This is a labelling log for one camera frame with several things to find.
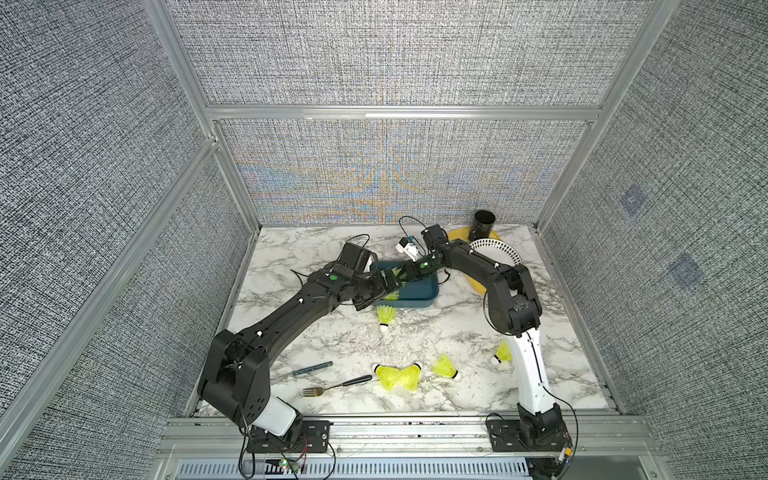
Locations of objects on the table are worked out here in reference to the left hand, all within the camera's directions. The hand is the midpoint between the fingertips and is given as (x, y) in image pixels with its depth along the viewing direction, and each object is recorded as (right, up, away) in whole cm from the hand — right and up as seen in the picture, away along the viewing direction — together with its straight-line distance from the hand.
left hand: (397, 288), depth 81 cm
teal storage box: (+8, -3, +14) cm, 17 cm away
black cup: (+33, +20, +28) cm, 48 cm away
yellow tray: (+28, +18, +38) cm, 51 cm away
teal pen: (-24, -23, +3) cm, 33 cm away
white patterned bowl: (+38, +10, +28) cm, 48 cm away
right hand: (+1, +4, +17) cm, 18 cm away
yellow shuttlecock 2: (+3, +3, +16) cm, 16 cm away
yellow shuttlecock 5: (-2, -24, +1) cm, 25 cm away
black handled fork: (-21, -27, -3) cm, 34 cm away
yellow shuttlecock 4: (+13, -22, 0) cm, 25 cm away
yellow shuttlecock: (-3, -9, +11) cm, 15 cm away
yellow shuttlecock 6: (+3, -24, 0) cm, 24 cm away
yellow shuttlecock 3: (-1, -4, +14) cm, 15 cm away
